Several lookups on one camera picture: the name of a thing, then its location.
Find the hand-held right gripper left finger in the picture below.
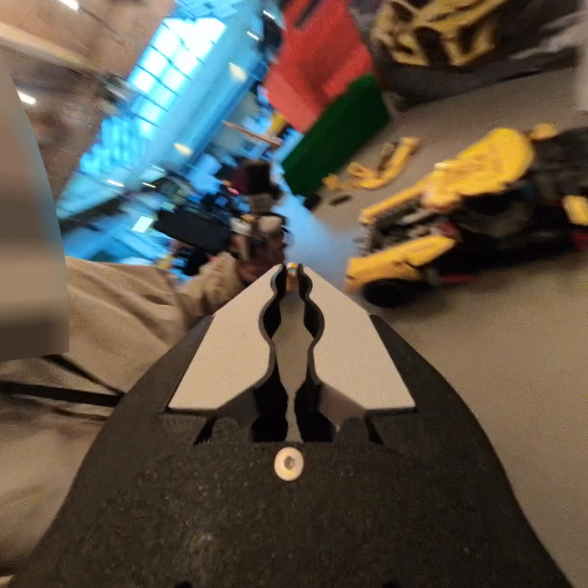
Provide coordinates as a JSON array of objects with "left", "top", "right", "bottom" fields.
[{"left": 169, "top": 264, "right": 289, "bottom": 442}]

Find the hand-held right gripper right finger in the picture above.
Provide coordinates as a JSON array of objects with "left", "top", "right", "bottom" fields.
[{"left": 294, "top": 264, "right": 416, "bottom": 442}]

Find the person's left forearm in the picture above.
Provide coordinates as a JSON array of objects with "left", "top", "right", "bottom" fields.
[{"left": 66, "top": 253, "right": 251, "bottom": 368}]

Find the person's left hand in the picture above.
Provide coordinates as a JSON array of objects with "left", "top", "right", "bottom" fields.
[{"left": 236, "top": 236, "right": 288, "bottom": 285}]

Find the green plastic bin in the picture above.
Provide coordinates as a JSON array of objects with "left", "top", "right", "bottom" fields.
[{"left": 281, "top": 76, "right": 391, "bottom": 198}]

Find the yellow brick body panel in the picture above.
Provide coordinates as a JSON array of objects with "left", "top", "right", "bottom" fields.
[{"left": 347, "top": 137, "right": 422, "bottom": 190}]

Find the red plastic bin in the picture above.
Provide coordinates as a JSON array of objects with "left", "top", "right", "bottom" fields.
[{"left": 264, "top": 0, "right": 374, "bottom": 134}]

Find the person's beige jacket torso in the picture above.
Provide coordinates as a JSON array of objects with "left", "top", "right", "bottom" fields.
[{"left": 0, "top": 354, "right": 152, "bottom": 575}]

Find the yellow toy brick car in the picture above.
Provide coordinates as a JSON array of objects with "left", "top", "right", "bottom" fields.
[{"left": 345, "top": 124, "right": 588, "bottom": 308}]

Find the car picture poster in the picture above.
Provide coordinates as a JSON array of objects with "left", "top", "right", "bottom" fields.
[{"left": 371, "top": 0, "right": 579, "bottom": 99}]

